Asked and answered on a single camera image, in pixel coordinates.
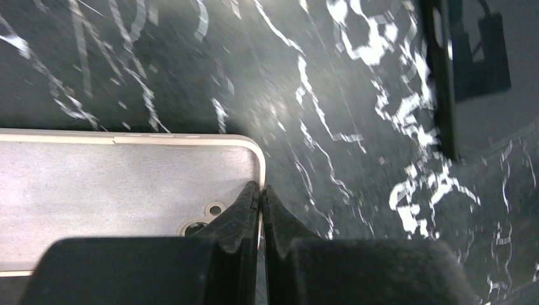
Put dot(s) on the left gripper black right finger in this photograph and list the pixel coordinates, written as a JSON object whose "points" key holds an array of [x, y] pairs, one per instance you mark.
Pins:
{"points": [[303, 268]]}

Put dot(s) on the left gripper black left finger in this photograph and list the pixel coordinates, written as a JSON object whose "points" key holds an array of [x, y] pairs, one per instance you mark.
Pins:
{"points": [[216, 265]]}

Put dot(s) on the beige phone case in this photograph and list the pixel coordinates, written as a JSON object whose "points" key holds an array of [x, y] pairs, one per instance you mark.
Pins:
{"points": [[62, 184]]}

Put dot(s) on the black phone case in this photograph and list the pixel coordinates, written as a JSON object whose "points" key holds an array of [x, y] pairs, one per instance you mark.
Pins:
{"points": [[458, 70]]}

